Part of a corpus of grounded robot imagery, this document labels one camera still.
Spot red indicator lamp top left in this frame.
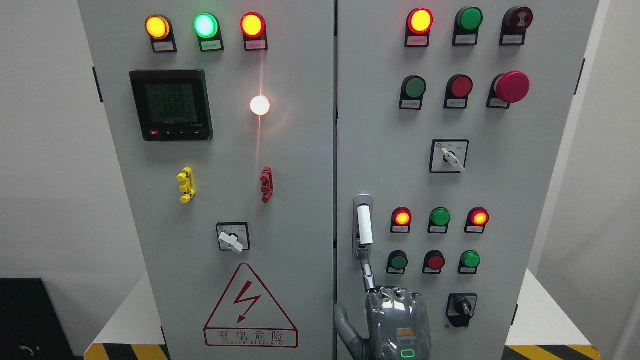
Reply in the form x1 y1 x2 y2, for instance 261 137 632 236
240 12 268 51

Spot left door rotary selector switch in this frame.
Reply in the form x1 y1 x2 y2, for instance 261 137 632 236
215 222 251 255

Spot red mushroom emergency stop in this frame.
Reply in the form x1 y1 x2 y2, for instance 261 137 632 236
486 70 530 109

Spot white platform with hazard stripes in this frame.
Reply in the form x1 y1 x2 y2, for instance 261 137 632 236
83 271 601 360

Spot green lamp middle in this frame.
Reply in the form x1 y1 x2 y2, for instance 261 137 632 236
427 207 451 234

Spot yellow indicator lamp top left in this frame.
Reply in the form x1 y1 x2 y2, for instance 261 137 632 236
145 14 178 53

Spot red push button lower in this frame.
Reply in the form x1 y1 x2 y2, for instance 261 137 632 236
422 250 446 275

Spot black box lower left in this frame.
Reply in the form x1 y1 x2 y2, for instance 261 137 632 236
0 278 74 360

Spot black digital power meter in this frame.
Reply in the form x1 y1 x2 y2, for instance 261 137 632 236
129 69 214 142

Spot upper right rotary selector switch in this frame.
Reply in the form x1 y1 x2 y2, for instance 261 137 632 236
429 139 470 173

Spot green indicator lamp top left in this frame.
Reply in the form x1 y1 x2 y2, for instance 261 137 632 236
193 13 225 52

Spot red lit lamp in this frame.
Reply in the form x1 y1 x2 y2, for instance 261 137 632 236
390 207 412 234
464 207 490 234
404 7 434 48

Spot grey left cabinet door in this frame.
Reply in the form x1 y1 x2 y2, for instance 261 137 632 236
78 0 334 360

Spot red lit lamp middle right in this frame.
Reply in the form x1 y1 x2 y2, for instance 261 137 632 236
464 207 490 234

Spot red terminal connector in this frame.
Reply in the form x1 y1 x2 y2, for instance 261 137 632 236
259 166 274 204

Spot green push button lower left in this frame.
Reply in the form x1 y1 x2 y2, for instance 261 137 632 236
386 250 409 275

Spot red lit lamp middle left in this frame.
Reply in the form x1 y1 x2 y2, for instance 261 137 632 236
390 207 412 234

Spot white glowing indicator lamp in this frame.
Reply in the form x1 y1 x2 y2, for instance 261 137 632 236
249 95 271 117

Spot grey cabinet door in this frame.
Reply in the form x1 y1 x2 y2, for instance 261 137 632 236
78 0 334 360
336 0 599 360

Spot dark red buzzer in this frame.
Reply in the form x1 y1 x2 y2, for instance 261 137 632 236
499 6 533 46

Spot red push button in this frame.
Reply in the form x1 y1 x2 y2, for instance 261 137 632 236
443 74 473 109
422 250 446 275

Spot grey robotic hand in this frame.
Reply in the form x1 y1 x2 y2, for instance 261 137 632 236
333 251 432 360

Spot green push button upper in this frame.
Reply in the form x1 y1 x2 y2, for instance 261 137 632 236
398 75 427 111

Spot green push button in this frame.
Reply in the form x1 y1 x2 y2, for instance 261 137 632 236
398 75 427 111
457 250 482 274
386 250 409 275

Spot black knob selector switch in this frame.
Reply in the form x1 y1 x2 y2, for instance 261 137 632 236
445 292 478 328

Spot green push button lower right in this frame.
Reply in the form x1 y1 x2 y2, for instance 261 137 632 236
457 250 482 274

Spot grey right cabinet door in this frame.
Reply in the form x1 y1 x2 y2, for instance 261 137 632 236
336 0 599 360

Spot red push button upper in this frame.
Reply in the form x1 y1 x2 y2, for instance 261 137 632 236
443 74 473 109

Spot green lamp top right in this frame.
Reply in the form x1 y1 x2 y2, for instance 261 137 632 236
452 6 483 47

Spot yellow terminal connector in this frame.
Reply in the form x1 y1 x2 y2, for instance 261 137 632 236
176 166 196 204

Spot silver door swing handle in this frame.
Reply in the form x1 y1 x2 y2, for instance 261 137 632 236
352 193 374 259

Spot red electric hazard warning sticker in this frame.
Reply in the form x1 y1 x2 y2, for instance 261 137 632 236
203 263 298 348

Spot red lit lamp top right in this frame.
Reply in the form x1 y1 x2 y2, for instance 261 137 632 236
404 7 434 48

